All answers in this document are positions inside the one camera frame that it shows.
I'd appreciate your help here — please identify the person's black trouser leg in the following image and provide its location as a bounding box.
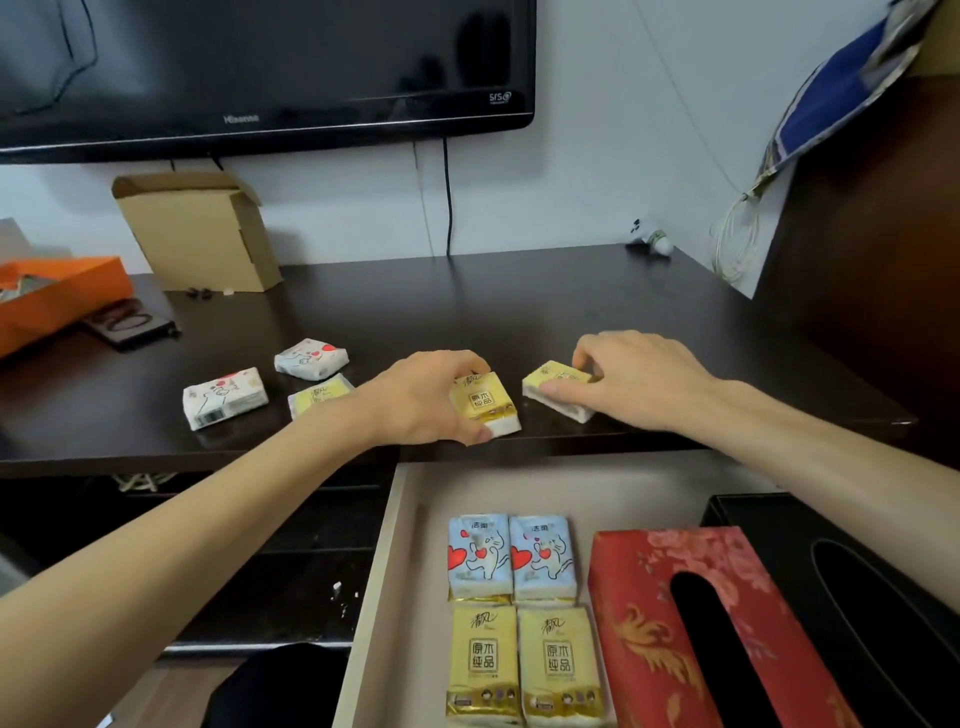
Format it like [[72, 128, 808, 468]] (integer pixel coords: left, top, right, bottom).
[[200, 642, 351, 728]]

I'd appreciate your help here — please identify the person's left forearm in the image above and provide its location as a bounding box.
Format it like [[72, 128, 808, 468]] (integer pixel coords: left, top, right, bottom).
[[0, 390, 378, 728]]

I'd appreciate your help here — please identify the white red-heart tissue pack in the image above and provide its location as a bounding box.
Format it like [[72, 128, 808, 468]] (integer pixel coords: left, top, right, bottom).
[[181, 366, 270, 432], [273, 338, 351, 382]]

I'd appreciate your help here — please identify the black tissue box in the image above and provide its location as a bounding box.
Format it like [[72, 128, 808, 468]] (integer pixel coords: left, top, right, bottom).
[[700, 492, 960, 728]]

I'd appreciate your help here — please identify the person's left hand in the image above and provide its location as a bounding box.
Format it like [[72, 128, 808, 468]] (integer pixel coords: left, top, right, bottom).
[[352, 349, 495, 448]]

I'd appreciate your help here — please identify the person's right forearm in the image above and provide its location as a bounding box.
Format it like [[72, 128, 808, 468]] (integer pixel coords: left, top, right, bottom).
[[697, 377, 960, 615]]

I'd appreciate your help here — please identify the dark brown wooden cabinet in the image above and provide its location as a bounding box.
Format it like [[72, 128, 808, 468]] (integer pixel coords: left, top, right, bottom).
[[753, 73, 960, 470]]

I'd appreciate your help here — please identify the small black case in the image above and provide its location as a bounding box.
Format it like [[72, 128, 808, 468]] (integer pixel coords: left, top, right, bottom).
[[80, 297, 182, 352]]

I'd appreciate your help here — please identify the beige open drawer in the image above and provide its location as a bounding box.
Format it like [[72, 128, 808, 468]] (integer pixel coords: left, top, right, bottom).
[[333, 449, 789, 728]]

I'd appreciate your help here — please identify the black flat screen television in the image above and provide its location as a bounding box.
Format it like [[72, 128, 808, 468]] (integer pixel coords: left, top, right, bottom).
[[0, 0, 538, 165]]

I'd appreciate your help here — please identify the small white round plug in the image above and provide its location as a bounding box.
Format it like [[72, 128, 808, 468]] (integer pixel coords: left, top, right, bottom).
[[625, 218, 677, 259]]

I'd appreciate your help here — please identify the blue cat-print tissue pack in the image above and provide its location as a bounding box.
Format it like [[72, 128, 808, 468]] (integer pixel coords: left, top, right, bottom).
[[509, 514, 579, 603], [447, 513, 515, 600]]

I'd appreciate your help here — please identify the red floral tissue box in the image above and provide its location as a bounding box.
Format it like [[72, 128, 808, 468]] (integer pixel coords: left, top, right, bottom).
[[587, 525, 864, 728]]

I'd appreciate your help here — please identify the coiled white cord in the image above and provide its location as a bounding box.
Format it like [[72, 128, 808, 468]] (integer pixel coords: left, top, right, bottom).
[[710, 190, 763, 285]]

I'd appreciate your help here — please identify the white cable under desk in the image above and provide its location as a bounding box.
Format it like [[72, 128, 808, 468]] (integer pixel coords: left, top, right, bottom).
[[111, 471, 179, 494]]

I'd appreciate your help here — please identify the blue and white bag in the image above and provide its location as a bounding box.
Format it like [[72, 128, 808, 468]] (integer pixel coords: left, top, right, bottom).
[[753, 0, 943, 198]]

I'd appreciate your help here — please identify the open brown cardboard box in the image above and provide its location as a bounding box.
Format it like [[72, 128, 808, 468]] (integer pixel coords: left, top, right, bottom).
[[111, 171, 285, 294]]

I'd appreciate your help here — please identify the orange box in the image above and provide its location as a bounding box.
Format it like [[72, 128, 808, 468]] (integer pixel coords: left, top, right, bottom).
[[0, 256, 135, 360]]

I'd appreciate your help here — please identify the black television cable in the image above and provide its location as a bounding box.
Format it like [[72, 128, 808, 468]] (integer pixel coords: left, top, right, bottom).
[[442, 137, 455, 258]]

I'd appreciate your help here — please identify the person's right hand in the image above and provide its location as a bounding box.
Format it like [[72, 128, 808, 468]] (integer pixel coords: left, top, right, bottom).
[[537, 330, 722, 435]]

